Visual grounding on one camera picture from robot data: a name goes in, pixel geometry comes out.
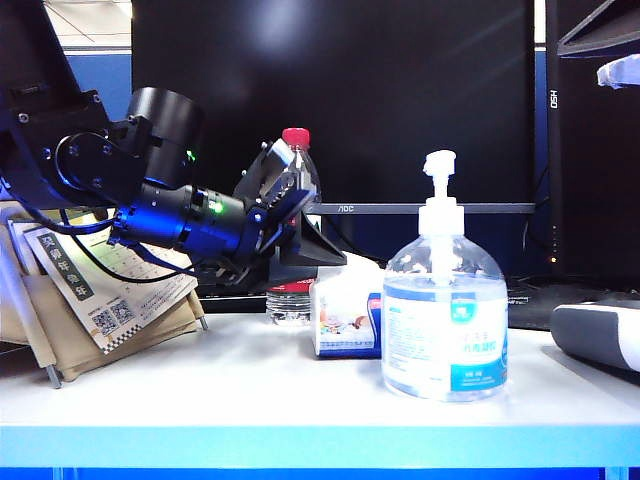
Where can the black wedge right gripper finger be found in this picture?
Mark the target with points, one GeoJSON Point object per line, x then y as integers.
{"type": "Point", "coordinates": [610, 27]}

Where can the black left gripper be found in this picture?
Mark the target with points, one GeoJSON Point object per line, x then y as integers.
{"type": "Point", "coordinates": [255, 235]}

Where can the blue white tissue pack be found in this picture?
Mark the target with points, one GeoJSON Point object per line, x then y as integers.
{"type": "Point", "coordinates": [345, 320]}

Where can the clear pump sanitizer bottle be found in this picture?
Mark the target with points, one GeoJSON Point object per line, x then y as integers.
{"type": "Point", "coordinates": [440, 320]}

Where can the black blue left robot arm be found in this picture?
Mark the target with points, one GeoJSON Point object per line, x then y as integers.
{"type": "Point", "coordinates": [160, 140]}

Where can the red label water bottle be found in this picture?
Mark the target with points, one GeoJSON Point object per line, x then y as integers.
{"type": "Point", "coordinates": [299, 137]}

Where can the black keyboard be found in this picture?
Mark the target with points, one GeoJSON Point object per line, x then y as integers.
{"type": "Point", "coordinates": [235, 300]}

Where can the black AOC monitor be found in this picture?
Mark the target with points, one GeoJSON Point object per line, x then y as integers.
{"type": "Point", "coordinates": [375, 100]}

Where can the black HSD monitor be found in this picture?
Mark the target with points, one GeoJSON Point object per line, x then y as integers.
{"type": "Point", "coordinates": [595, 175]}

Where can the beige desk calendar card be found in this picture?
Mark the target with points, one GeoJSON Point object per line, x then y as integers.
{"type": "Point", "coordinates": [125, 300]}

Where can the black labelled device base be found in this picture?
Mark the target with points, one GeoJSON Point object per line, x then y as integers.
{"type": "Point", "coordinates": [525, 305]}

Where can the beige fabric calendar stand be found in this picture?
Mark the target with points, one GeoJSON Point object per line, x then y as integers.
{"type": "Point", "coordinates": [75, 350]}

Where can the grey white device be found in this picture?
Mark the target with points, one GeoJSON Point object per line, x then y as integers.
{"type": "Point", "coordinates": [595, 330]}

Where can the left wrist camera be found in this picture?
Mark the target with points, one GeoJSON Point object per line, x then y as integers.
{"type": "Point", "coordinates": [277, 152]}

